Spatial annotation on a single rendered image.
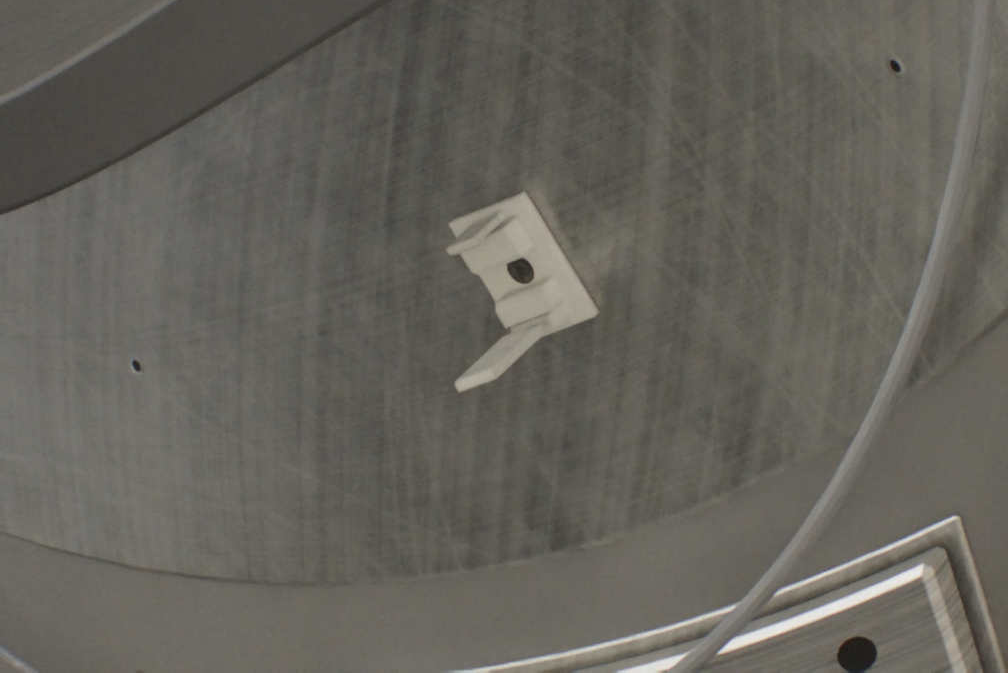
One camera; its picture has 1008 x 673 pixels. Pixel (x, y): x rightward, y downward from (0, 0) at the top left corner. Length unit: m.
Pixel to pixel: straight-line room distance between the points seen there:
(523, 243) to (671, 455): 0.04
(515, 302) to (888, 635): 0.10
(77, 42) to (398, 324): 0.10
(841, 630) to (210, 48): 0.16
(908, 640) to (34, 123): 0.20
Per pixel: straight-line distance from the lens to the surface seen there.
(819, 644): 0.97
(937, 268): 0.88
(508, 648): 1.02
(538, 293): 0.96
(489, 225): 0.96
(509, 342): 0.96
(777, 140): 0.93
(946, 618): 0.95
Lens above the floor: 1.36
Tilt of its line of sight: 36 degrees down
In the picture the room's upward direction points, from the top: 5 degrees clockwise
